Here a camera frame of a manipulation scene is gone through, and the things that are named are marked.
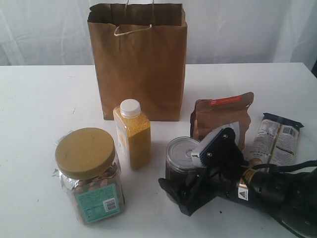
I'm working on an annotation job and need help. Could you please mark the almond jar with gold lid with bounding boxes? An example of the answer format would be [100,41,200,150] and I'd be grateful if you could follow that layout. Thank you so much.
[54,127,125,225]

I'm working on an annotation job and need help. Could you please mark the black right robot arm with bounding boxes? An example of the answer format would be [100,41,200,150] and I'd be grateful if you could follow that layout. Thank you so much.
[159,146,317,238]

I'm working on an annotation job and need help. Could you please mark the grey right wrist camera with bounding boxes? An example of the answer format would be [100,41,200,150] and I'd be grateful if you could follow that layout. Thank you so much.
[191,127,236,168]

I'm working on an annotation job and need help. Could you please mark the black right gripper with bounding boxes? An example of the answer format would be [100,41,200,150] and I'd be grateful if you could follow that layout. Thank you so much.
[158,146,246,216]

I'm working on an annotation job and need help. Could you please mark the dark blue biscuit package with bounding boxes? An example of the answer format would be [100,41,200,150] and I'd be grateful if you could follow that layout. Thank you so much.
[246,113,304,167]

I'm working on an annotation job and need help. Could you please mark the brown standup pouch orange label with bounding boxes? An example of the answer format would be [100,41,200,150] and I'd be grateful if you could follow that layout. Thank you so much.
[190,92,254,150]

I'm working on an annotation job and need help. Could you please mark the yellow millet bottle white cap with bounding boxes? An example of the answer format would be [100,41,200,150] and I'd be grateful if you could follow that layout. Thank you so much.
[113,99,151,170]

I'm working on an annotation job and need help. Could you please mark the clear can with dark contents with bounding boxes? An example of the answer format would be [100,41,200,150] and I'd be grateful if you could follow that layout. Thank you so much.
[165,136,199,181]

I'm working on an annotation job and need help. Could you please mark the brown paper bag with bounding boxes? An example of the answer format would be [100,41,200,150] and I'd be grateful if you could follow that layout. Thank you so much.
[87,2,188,121]

